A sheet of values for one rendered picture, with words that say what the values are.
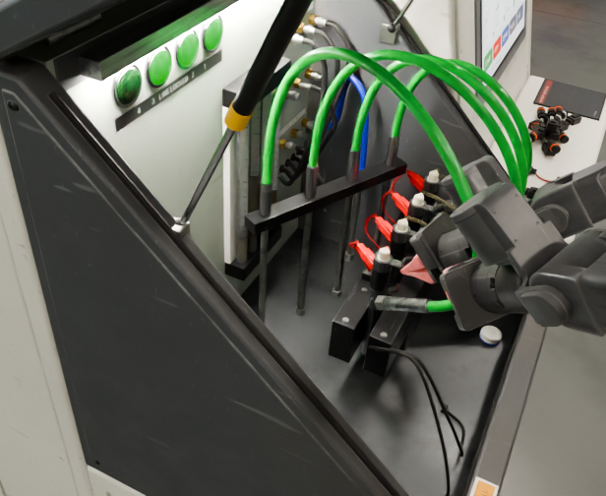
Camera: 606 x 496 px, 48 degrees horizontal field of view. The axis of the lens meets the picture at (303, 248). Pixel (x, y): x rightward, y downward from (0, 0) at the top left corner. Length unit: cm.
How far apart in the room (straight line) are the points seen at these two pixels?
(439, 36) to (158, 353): 72
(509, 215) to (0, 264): 59
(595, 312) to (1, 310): 72
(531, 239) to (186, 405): 45
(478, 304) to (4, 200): 52
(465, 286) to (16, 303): 55
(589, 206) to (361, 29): 55
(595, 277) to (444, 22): 73
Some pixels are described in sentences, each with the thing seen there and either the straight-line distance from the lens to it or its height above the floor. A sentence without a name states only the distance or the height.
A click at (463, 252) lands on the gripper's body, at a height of 119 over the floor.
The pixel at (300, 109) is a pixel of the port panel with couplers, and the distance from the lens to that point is 128.
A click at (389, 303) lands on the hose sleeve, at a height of 112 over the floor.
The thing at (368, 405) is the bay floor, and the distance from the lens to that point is 116.
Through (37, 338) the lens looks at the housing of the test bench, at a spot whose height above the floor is 107.
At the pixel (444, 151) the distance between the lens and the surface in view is 75.
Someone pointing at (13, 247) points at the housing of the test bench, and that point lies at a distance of 85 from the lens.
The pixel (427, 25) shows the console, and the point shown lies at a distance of 122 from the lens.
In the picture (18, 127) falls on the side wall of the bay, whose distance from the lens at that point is 72.
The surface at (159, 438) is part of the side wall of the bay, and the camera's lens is 94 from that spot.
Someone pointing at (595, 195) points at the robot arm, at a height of 132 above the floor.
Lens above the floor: 174
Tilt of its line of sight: 40 degrees down
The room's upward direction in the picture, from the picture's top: 5 degrees clockwise
